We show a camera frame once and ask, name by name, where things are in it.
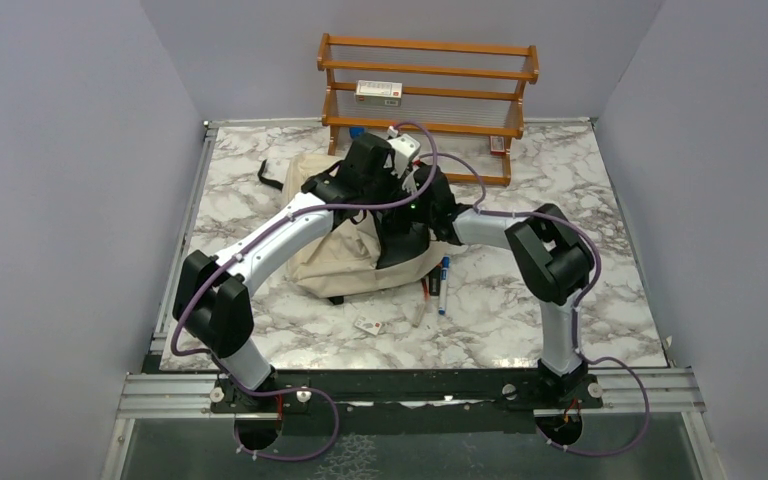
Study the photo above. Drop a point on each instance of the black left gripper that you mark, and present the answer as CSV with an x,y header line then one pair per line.
x,y
391,181

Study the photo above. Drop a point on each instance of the beige canvas backpack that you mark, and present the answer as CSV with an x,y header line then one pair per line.
x,y
343,263

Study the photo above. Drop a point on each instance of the red pen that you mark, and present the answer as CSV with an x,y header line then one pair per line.
x,y
426,294

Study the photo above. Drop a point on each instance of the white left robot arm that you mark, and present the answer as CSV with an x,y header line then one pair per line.
x,y
213,298

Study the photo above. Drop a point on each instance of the orange highlighter marker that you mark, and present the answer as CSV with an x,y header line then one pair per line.
x,y
434,279

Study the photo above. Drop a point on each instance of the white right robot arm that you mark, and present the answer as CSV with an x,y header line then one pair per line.
x,y
552,255

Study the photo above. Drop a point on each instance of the orange wooden shelf rack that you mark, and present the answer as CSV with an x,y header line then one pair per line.
x,y
451,88

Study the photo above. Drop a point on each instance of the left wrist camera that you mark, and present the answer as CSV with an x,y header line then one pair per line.
x,y
405,149

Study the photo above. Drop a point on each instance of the white and grey box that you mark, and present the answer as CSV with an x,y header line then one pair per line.
x,y
378,93

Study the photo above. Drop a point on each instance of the small red box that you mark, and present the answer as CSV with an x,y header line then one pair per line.
x,y
497,145

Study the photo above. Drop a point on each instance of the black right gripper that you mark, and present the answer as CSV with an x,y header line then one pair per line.
x,y
392,222

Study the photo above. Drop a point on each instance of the small white eraser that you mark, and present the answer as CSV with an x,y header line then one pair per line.
x,y
370,327

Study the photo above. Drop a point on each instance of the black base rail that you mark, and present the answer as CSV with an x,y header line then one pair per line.
x,y
401,402

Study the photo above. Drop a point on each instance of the blue whiteboard marker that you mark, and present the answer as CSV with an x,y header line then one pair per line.
x,y
444,282

